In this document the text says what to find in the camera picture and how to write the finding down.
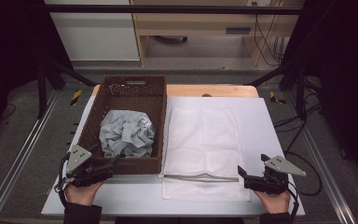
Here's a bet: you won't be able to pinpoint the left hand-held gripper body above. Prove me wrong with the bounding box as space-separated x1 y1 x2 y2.
62 144 116 189

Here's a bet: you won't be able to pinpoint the black horizontal bar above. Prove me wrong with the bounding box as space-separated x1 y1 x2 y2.
45 4 306 16

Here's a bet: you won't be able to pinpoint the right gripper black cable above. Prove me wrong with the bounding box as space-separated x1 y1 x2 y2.
286 181 300 222

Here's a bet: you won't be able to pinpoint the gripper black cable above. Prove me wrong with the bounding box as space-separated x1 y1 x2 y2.
286 181 300 222
53 152 72 207

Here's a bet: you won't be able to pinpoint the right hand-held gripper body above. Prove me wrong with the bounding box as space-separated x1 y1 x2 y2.
243 154 308 196

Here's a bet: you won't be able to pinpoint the black curtain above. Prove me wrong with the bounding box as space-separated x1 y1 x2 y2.
282 0 358 190
0 0 73 151

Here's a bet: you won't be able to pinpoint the thin black floor cable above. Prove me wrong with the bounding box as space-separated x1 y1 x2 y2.
0 102 18 121

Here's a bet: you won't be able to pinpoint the white cabinet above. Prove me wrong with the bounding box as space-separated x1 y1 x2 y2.
44 0 141 62

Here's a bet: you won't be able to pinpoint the wooden desk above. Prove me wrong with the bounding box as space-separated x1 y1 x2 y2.
129 0 306 67

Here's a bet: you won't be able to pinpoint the grey garment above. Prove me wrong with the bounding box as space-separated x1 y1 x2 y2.
99 109 157 159

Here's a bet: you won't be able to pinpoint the person's right hand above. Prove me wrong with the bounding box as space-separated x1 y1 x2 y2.
254 188 293 215

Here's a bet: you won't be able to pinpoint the white mesh laundry bag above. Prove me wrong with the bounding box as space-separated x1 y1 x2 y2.
160 106 252 203

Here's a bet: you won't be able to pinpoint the aluminium rail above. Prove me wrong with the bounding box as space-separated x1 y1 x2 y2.
0 90 61 224
282 92 358 224

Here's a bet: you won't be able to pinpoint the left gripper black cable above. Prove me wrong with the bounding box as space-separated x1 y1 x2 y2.
53 152 72 207

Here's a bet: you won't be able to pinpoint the black metal stand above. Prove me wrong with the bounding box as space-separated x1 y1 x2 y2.
247 58 310 121
36 58 100 119

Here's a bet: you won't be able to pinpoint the brown wicker basket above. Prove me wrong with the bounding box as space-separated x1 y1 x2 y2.
76 75 168 175

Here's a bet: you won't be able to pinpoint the white board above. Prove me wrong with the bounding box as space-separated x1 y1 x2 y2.
40 95 306 217

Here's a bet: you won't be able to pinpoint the yellow black tape mark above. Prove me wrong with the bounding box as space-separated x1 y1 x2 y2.
69 89 83 107

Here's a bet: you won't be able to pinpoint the person's left hand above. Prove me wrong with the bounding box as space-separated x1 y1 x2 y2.
65 181 104 206

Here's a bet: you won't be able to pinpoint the black wall cables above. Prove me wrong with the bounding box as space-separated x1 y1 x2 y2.
252 1 286 67

